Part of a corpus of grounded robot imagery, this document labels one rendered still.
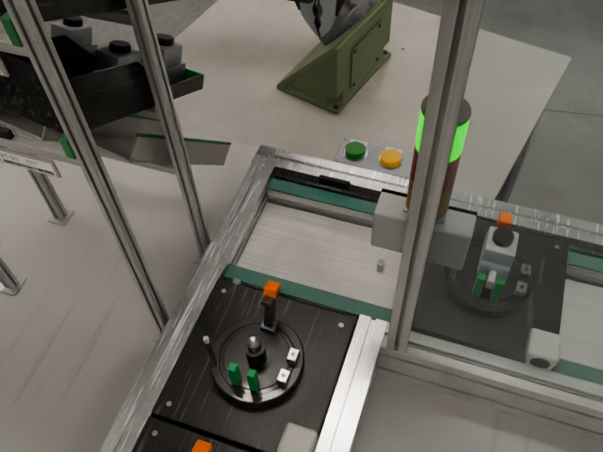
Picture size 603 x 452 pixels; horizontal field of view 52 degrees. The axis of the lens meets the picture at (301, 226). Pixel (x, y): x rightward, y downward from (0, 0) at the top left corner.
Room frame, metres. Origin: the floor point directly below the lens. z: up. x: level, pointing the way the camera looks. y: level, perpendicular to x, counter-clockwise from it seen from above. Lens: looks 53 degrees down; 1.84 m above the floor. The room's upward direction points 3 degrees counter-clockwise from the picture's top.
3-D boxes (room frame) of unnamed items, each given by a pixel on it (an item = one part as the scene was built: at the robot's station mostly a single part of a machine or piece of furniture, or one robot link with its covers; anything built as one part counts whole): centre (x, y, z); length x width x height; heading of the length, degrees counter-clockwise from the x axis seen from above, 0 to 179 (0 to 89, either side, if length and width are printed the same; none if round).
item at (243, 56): (1.17, -0.11, 0.84); 0.90 x 0.70 x 0.03; 56
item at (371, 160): (0.81, -0.18, 0.93); 0.21 x 0.07 x 0.06; 68
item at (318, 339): (0.40, 0.08, 1.01); 0.24 x 0.24 x 0.13; 68
